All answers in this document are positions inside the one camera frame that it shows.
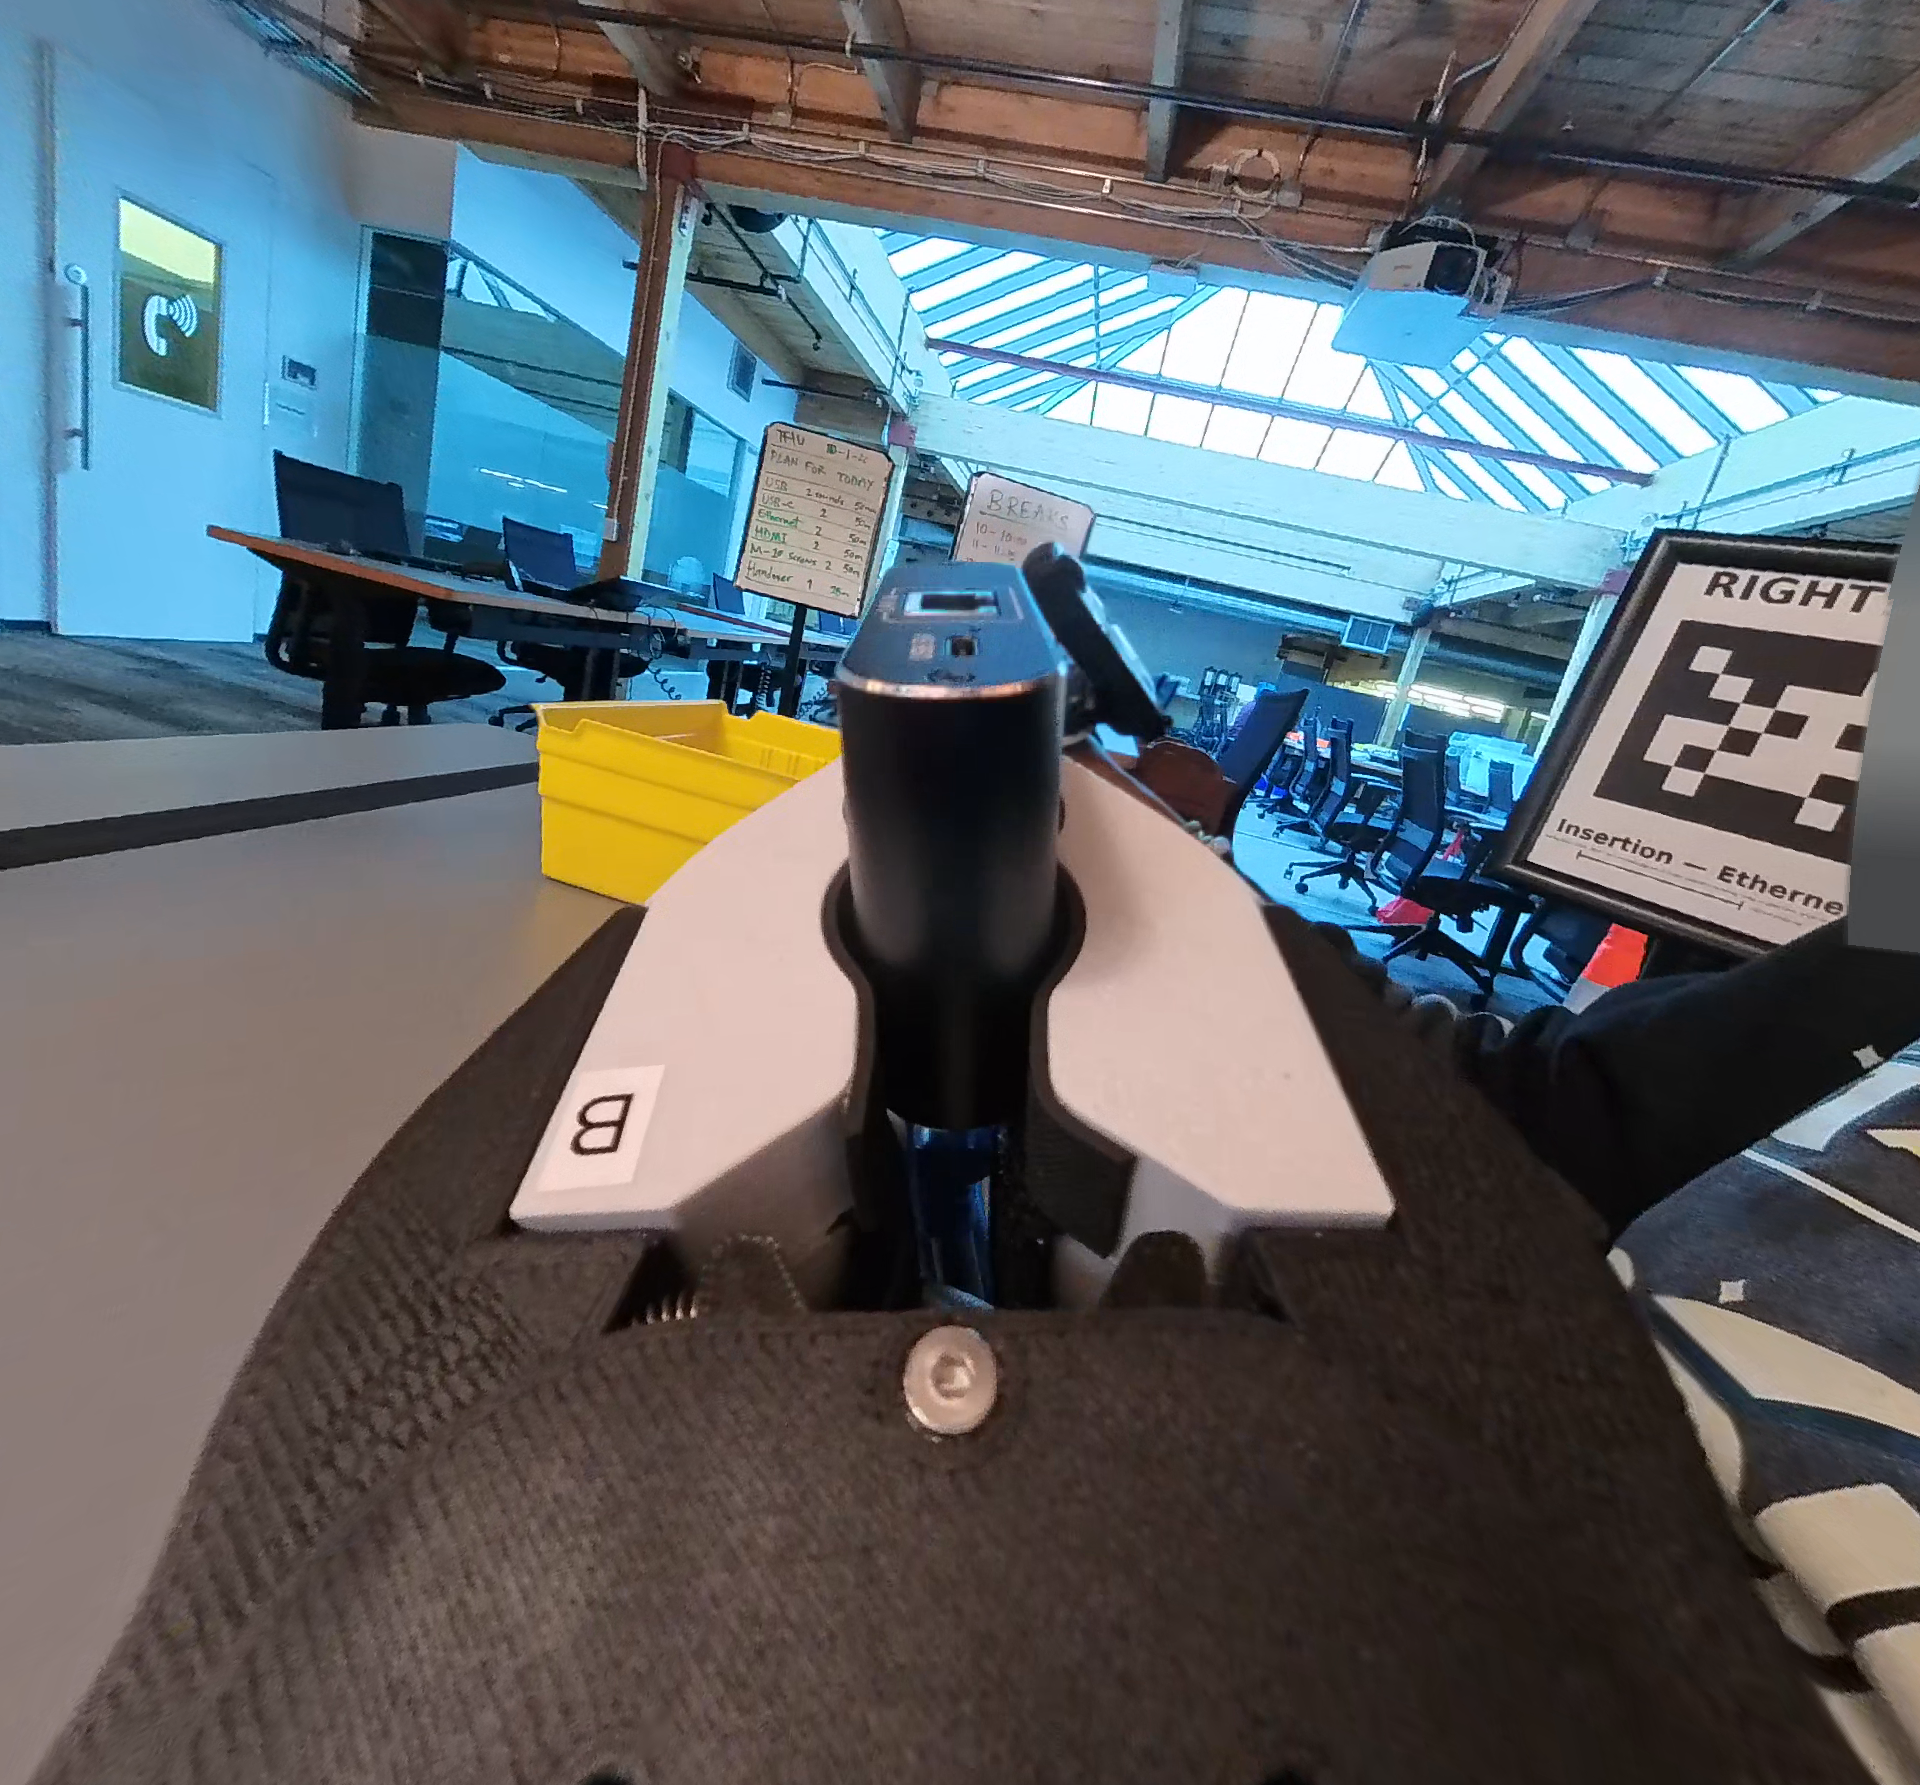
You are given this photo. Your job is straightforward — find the long wooden office desk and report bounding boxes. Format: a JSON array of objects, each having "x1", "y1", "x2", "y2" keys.
[{"x1": 208, "y1": 522, "x2": 850, "y2": 727}]

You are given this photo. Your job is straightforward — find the wooden support post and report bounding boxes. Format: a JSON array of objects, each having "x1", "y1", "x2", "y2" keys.
[{"x1": 596, "y1": 149, "x2": 702, "y2": 590}]

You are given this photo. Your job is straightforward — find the blue ethernet cable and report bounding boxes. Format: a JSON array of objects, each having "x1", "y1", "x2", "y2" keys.
[{"x1": 897, "y1": 1123, "x2": 1003, "y2": 1309}]

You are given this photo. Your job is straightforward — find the framed square marker sign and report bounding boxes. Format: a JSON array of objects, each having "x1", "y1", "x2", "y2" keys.
[{"x1": 1492, "y1": 524, "x2": 1899, "y2": 963}]

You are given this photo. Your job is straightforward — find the yellow plastic bin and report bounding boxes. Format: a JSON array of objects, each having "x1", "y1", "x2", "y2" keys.
[{"x1": 533, "y1": 701, "x2": 846, "y2": 905}]

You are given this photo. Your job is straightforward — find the whiteboard with green underlines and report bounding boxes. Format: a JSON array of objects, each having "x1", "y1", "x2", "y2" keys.
[{"x1": 738, "y1": 420, "x2": 897, "y2": 616}]

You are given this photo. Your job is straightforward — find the brown leather chair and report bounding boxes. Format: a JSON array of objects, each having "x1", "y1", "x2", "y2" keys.
[{"x1": 1134, "y1": 731, "x2": 1251, "y2": 849}]

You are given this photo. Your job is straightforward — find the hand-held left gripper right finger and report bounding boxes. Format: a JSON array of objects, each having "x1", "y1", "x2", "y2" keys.
[{"x1": 1029, "y1": 746, "x2": 1399, "y2": 1300}]

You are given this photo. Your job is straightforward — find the group of black office chairs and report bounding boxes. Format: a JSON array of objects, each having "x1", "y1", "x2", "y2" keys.
[{"x1": 1215, "y1": 683, "x2": 1591, "y2": 996}]

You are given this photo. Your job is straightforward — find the white door with yellow window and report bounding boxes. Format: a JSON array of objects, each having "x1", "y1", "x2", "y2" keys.
[{"x1": 38, "y1": 41, "x2": 289, "y2": 636}]

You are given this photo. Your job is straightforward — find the white ceiling projector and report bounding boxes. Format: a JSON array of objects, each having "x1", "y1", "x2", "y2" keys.
[{"x1": 1332, "y1": 217, "x2": 1510, "y2": 367}]

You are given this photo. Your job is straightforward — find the whiteboard with red underlines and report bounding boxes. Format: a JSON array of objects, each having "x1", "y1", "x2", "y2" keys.
[{"x1": 951, "y1": 468, "x2": 1099, "y2": 575}]

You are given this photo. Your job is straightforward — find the black swivel desk chair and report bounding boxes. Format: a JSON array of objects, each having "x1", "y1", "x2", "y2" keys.
[
  {"x1": 261, "y1": 445, "x2": 510, "y2": 734},
  {"x1": 495, "y1": 511, "x2": 663, "y2": 707}
]

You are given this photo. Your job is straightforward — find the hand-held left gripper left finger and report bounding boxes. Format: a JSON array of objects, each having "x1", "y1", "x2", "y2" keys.
[{"x1": 508, "y1": 762, "x2": 886, "y2": 1283}]

